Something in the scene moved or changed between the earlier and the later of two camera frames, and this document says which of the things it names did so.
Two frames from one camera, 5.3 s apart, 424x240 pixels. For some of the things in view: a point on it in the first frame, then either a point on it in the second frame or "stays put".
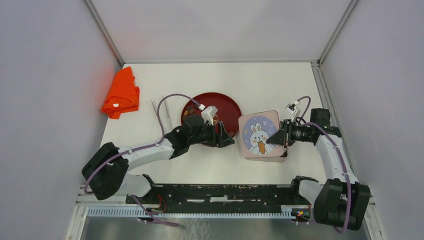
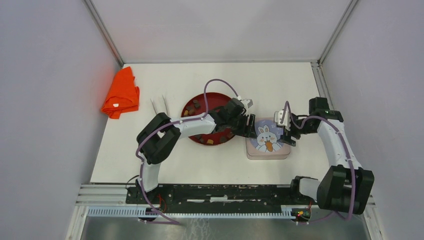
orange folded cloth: (123, 95) stays put
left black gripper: (222, 139) → (247, 131)
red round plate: (228, 113) stays put
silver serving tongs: (166, 110) stays put
